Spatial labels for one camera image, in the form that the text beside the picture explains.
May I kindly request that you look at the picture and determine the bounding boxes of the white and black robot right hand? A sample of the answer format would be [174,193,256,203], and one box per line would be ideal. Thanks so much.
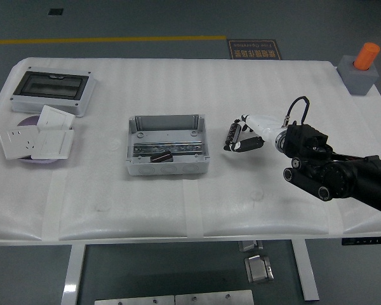
[222,113,285,154]

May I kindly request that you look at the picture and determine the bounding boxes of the black cylindrical battery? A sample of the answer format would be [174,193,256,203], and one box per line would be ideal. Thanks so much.
[224,123,242,149]
[149,152,173,163]

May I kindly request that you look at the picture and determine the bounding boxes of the open grey junction box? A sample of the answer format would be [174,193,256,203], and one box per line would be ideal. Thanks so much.
[124,114,211,176]

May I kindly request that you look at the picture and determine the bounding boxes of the grey box with dark lid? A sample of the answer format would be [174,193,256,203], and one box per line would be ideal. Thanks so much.
[10,65,97,118]

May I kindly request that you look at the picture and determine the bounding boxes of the white foam mat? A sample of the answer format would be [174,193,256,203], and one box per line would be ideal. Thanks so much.
[0,57,381,244]

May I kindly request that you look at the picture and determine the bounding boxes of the grey foam block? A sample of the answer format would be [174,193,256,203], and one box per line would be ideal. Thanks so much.
[337,55,379,96]

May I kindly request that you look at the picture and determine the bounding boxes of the small metal block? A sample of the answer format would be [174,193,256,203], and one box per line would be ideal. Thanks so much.
[237,240,264,253]

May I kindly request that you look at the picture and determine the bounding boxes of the orange cylinder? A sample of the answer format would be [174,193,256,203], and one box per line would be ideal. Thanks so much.
[352,42,381,71]

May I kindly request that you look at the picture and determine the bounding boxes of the large metal block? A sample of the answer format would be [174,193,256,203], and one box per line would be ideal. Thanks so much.
[243,254,275,284]

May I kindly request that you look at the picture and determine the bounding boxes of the white table leg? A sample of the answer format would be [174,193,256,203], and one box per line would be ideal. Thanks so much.
[60,243,87,305]
[291,240,320,302]

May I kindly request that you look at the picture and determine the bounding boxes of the black table control panel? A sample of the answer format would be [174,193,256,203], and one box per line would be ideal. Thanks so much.
[341,236,381,246]

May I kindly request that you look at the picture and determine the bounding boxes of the grey metal plate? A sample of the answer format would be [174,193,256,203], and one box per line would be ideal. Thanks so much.
[94,295,175,305]

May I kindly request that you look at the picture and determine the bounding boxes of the white tape strip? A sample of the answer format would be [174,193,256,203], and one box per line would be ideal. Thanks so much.
[41,173,67,241]

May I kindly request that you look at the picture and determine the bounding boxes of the purple plate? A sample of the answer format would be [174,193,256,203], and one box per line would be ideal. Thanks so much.
[17,116,63,165]

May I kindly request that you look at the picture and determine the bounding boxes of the white wall switch panel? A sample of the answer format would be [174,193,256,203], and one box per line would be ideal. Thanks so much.
[30,128,75,160]
[37,105,76,130]

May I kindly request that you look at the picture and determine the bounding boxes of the white wall socket panel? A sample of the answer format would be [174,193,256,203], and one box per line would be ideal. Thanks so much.
[0,126,41,161]

